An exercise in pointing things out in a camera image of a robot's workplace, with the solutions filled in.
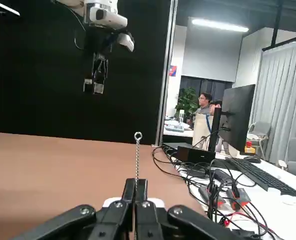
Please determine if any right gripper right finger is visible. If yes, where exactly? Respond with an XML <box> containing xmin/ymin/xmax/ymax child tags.
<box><xmin>134</xmin><ymin>178</ymin><xmax>250</xmax><ymax>240</ymax></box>

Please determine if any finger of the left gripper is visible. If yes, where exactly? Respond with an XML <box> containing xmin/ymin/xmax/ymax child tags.
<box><xmin>92</xmin><ymin>56</ymin><xmax>110</xmax><ymax>96</ymax></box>
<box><xmin>82</xmin><ymin>51</ymin><xmax>97</xmax><ymax>94</ymax></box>

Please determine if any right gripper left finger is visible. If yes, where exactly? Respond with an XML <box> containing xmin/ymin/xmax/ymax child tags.
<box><xmin>9</xmin><ymin>177</ymin><xmax>135</xmax><ymax>240</ymax></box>

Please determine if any grey red usb hub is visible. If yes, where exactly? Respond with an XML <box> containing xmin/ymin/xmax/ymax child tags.
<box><xmin>226</xmin><ymin>187</ymin><xmax>252</xmax><ymax>212</ymax></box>
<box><xmin>199</xmin><ymin>186</ymin><xmax>226</xmax><ymax>211</ymax></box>

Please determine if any flat black mini computer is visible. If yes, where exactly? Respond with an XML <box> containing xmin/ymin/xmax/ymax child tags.
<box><xmin>162</xmin><ymin>141</ymin><xmax>196</xmax><ymax>151</ymax></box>

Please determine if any black rectangular box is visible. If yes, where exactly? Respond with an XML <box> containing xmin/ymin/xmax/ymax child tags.
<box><xmin>177</xmin><ymin>145</ymin><xmax>216</xmax><ymax>163</ymax></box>

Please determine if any clear bottle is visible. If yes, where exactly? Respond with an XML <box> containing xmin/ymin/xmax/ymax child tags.
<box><xmin>178</xmin><ymin>108</ymin><xmax>186</xmax><ymax>127</ymax></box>

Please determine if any green potted plant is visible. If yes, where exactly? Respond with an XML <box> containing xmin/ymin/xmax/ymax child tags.
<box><xmin>174</xmin><ymin>86</ymin><xmax>200</xmax><ymax>119</ymax></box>

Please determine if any white light bar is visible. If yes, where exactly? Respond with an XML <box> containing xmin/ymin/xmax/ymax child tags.
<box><xmin>0</xmin><ymin>1</ymin><xmax>21</xmax><ymax>17</ymax></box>

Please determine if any beige cardboard box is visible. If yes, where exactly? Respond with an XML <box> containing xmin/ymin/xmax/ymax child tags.
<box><xmin>192</xmin><ymin>112</ymin><xmax>215</xmax><ymax>151</ymax></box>

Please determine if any person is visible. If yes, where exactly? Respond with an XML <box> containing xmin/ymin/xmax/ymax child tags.
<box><xmin>209</xmin><ymin>99</ymin><xmax>224</xmax><ymax>118</ymax></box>
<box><xmin>194</xmin><ymin>91</ymin><xmax>213</xmax><ymax>116</ymax></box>

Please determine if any black monitor stand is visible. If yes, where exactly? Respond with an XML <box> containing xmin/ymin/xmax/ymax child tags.
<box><xmin>208</xmin><ymin>107</ymin><xmax>232</xmax><ymax>154</ymax></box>

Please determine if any black computer mouse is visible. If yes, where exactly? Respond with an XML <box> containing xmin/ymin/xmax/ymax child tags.
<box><xmin>243</xmin><ymin>154</ymin><xmax>262</xmax><ymax>165</ymax></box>

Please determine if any black keyboard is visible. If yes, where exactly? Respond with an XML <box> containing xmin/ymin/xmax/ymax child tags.
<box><xmin>224</xmin><ymin>156</ymin><xmax>296</xmax><ymax>197</ymax></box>

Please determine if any red yellow emergency stop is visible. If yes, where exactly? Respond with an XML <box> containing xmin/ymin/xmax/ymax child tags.
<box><xmin>244</xmin><ymin>140</ymin><xmax>256</xmax><ymax>154</ymax></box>

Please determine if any ceiling strip light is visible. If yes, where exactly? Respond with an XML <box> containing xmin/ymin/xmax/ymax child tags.
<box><xmin>190</xmin><ymin>17</ymin><xmax>250</xmax><ymax>33</ymax></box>

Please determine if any black computer monitor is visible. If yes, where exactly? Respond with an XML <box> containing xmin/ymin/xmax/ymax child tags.
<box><xmin>219</xmin><ymin>83</ymin><xmax>256</xmax><ymax>154</ymax></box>

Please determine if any grey curtain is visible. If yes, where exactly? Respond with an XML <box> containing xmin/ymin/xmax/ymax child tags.
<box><xmin>249</xmin><ymin>39</ymin><xmax>296</xmax><ymax>176</ymax></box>

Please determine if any black cable on table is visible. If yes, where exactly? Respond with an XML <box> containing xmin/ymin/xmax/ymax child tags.
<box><xmin>151</xmin><ymin>145</ymin><xmax>188</xmax><ymax>177</ymax></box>

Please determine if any silver metal frame post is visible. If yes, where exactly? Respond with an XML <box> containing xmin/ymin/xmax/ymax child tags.
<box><xmin>155</xmin><ymin>0</ymin><xmax>179</xmax><ymax>147</ymax></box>

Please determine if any red cable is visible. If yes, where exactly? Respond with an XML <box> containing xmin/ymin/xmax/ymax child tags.
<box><xmin>222</xmin><ymin>211</ymin><xmax>271</xmax><ymax>230</ymax></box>

